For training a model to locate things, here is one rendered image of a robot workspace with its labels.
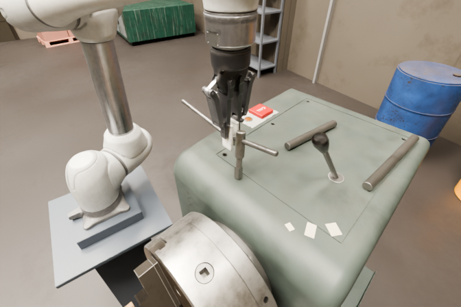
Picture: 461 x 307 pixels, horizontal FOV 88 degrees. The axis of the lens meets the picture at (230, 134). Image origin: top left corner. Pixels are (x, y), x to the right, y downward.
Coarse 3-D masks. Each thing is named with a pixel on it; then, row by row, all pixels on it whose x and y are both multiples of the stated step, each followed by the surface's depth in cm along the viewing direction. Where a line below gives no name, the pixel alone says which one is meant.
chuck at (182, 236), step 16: (176, 224) 54; (160, 240) 51; (176, 240) 47; (192, 240) 47; (208, 240) 46; (160, 256) 45; (176, 256) 44; (192, 256) 44; (208, 256) 44; (224, 256) 44; (176, 272) 42; (192, 272) 42; (224, 272) 42; (176, 288) 44; (192, 288) 40; (208, 288) 40; (224, 288) 41; (240, 288) 42; (192, 304) 38; (208, 304) 39; (224, 304) 40; (240, 304) 41; (256, 304) 42
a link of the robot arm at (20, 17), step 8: (0, 0) 57; (8, 0) 54; (16, 0) 53; (24, 0) 52; (0, 8) 58; (8, 8) 55; (16, 8) 54; (24, 8) 53; (8, 16) 57; (16, 16) 56; (24, 16) 55; (32, 16) 54; (16, 24) 59; (24, 24) 57; (32, 24) 57; (40, 24) 56; (72, 24) 65; (32, 32) 63
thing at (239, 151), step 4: (236, 132) 53; (240, 132) 52; (244, 132) 52; (236, 136) 53; (240, 136) 52; (244, 136) 52; (236, 140) 53; (240, 140) 52; (236, 144) 53; (240, 144) 53; (236, 148) 53; (240, 148) 53; (244, 148) 54; (236, 152) 54; (240, 152) 53; (244, 152) 54; (236, 156) 54; (240, 156) 54; (236, 160) 55; (240, 160) 54; (236, 164) 55; (240, 164) 55; (236, 168) 55; (240, 168) 55; (236, 172) 56; (240, 172) 55; (236, 176) 56; (240, 176) 56
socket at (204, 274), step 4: (200, 264) 43; (204, 264) 43; (208, 264) 43; (196, 268) 42; (200, 268) 42; (204, 268) 43; (208, 268) 42; (212, 268) 43; (196, 272) 42; (200, 272) 43; (204, 272) 44; (208, 272) 43; (212, 272) 42; (196, 276) 41; (200, 276) 41; (204, 276) 44; (208, 276) 42; (212, 276) 42; (200, 280) 41; (204, 280) 41; (208, 280) 41
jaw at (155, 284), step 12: (144, 264) 47; (156, 264) 46; (144, 276) 45; (156, 276) 46; (144, 288) 46; (156, 288) 46; (168, 288) 47; (144, 300) 44; (156, 300) 46; (168, 300) 47
